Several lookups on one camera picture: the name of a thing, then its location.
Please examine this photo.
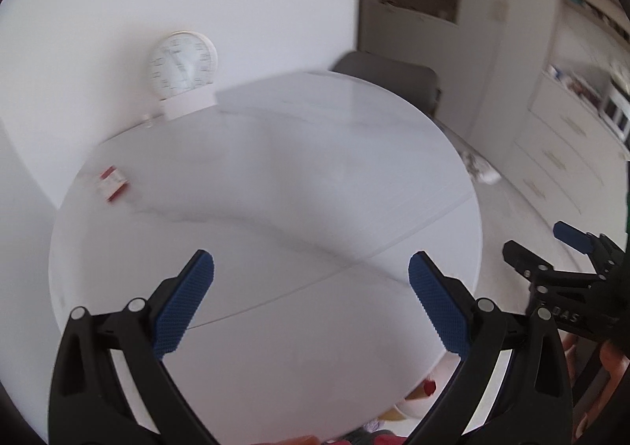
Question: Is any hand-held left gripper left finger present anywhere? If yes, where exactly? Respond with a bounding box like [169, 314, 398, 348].
[48, 249, 220, 445]

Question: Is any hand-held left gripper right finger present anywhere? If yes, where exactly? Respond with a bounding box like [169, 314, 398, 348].
[408, 250, 574, 445]

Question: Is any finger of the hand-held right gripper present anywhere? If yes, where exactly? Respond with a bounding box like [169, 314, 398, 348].
[502, 241, 600, 289]
[552, 221, 622, 278]

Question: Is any white plastic waste bin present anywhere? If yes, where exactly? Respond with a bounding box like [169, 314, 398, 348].
[379, 366, 463, 426]

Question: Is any person's right hand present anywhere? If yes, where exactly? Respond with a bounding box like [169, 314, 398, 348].
[577, 341, 630, 432]

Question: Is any white drawer cabinet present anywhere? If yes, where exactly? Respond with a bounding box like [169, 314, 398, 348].
[512, 66, 630, 229]

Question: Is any crumpled cloth on floor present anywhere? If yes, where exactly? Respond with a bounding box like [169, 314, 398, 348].
[460, 150, 502, 185]

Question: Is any silver built-in oven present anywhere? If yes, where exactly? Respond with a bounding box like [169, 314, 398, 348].
[598, 76, 630, 141]

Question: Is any small red and white packet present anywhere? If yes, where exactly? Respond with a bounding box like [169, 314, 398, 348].
[96, 165, 128, 202]

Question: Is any pink floral clothing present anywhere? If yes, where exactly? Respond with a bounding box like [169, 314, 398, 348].
[339, 428, 410, 445]

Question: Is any grey chair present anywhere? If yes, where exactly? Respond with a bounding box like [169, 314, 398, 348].
[330, 51, 441, 118]

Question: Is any white table clock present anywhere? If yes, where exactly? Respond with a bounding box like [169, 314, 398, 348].
[148, 30, 218, 121]

